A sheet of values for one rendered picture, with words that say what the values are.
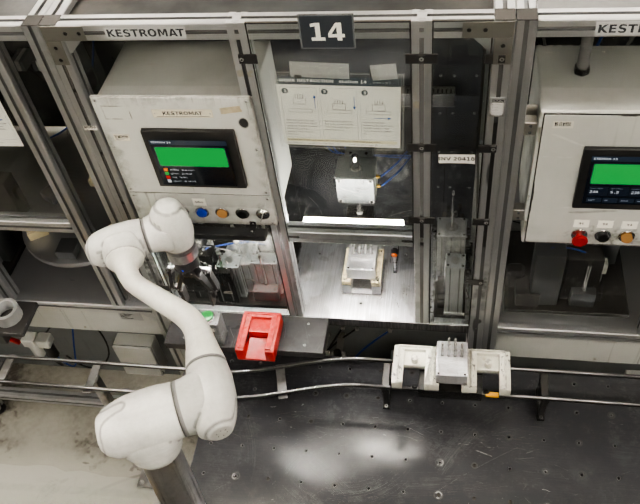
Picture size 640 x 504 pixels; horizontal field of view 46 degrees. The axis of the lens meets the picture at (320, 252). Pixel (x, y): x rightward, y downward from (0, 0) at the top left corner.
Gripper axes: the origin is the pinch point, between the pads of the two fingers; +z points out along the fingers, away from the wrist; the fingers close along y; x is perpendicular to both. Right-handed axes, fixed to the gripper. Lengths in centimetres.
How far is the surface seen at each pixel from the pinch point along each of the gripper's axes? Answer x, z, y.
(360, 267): -23, 10, -47
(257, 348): 4.0, 21.2, -16.0
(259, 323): -3.6, 18.1, -15.7
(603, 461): 22, 44, -126
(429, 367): 5, 25, -71
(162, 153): -8, -53, 0
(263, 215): -8.6, -29.1, -23.5
